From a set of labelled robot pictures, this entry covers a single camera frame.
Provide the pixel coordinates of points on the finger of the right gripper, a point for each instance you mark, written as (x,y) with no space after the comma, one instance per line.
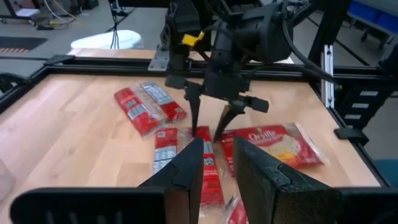
(228,119)
(195,109)

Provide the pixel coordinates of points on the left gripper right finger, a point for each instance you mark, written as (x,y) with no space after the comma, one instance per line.
(264,193)

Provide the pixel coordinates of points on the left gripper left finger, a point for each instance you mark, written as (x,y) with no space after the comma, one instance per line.
(186,180)

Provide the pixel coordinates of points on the red Orville popcorn bag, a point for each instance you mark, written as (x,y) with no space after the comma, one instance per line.
(280,146)
(136,110)
(164,143)
(239,216)

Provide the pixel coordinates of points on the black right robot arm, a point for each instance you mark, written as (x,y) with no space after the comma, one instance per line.
(267,31)

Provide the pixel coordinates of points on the white round stool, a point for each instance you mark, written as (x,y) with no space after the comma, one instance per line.
(102,40)

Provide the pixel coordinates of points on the blue plastic bin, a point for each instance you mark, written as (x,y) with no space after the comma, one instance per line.
(373,15)

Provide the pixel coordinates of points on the black floor mat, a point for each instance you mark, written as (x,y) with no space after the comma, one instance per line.
(18,43)

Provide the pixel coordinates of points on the silver aluminium post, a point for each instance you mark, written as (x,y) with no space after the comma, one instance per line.
(328,77)

